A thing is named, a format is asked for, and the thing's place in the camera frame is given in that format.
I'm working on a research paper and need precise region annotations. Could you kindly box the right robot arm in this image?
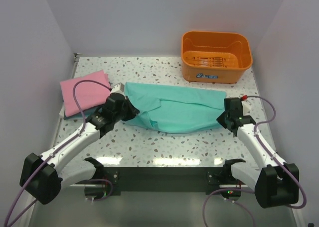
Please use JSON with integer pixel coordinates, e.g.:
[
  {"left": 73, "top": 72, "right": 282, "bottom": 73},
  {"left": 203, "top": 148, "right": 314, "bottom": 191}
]
[{"left": 217, "top": 96, "right": 300, "bottom": 208}]

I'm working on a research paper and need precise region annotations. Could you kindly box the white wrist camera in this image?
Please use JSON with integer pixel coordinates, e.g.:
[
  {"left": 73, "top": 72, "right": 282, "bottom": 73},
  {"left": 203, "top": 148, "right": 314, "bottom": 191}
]
[
  {"left": 240, "top": 95, "right": 251, "bottom": 114},
  {"left": 110, "top": 83, "right": 125, "bottom": 95}
]

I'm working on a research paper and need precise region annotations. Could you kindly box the folded pink t-shirt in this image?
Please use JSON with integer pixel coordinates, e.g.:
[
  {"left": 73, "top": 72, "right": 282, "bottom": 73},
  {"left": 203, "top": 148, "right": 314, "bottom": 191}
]
[{"left": 60, "top": 70, "right": 110, "bottom": 118}]

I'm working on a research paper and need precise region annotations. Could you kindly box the mint green t-shirt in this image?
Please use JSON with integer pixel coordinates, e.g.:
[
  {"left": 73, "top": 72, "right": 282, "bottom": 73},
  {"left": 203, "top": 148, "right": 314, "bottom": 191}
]
[{"left": 125, "top": 82, "right": 226, "bottom": 134}]

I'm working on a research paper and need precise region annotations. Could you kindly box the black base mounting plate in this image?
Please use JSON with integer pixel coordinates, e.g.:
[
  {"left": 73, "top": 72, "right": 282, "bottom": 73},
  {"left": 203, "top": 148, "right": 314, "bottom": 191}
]
[{"left": 91, "top": 167, "right": 240, "bottom": 195}]

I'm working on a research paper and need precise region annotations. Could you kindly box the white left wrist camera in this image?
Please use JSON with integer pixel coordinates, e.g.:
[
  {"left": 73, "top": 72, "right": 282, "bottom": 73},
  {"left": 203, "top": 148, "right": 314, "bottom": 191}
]
[{"left": 110, "top": 83, "right": 125, "bottom": 95}]

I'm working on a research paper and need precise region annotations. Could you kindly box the orange plastic basket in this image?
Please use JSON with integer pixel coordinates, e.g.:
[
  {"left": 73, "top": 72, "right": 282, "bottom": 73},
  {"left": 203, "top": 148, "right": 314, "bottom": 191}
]
[{"left": 181, "top": 31, "right": 253, "bottom": 84}]

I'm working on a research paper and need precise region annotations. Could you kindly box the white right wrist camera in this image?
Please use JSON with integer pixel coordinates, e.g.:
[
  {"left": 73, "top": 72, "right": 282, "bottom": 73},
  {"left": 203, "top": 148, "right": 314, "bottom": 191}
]
[{"left": 240, "top": 95, "right": 251, "bottom": 114}]

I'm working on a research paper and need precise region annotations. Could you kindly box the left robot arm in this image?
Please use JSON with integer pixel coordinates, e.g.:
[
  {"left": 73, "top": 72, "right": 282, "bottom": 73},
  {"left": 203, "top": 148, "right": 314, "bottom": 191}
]
[{"left": 19, "top": 93, "right": 140, "bottom": 205}]

